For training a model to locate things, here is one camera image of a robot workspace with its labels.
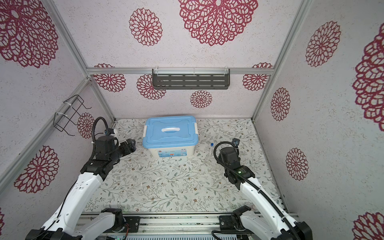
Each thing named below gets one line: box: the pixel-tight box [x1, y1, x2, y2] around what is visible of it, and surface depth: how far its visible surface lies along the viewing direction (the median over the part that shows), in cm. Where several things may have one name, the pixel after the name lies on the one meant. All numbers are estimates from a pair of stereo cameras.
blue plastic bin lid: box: [142, 115, 199, 149], surface depth 92 cm
